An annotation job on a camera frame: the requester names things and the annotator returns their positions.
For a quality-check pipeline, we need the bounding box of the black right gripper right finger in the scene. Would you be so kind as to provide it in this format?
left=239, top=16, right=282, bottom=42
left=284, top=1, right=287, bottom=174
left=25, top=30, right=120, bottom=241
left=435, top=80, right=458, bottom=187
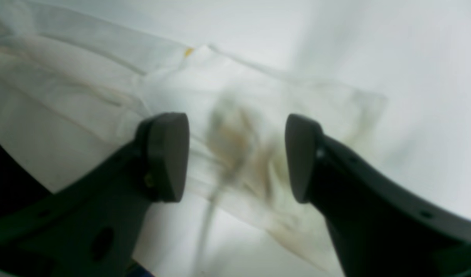
left=285, top=114, right=471, bottom=277

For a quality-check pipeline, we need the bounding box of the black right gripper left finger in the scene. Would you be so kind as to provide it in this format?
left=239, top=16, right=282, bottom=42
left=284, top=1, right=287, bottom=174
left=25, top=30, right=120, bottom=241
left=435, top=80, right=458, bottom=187
left=0, top=113, right=189, bottom=277

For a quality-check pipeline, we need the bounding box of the white printed T-shirt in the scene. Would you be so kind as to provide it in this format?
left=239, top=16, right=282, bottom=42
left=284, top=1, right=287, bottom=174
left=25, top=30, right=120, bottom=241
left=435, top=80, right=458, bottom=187
left=0, top=0, right=386, bottom=277

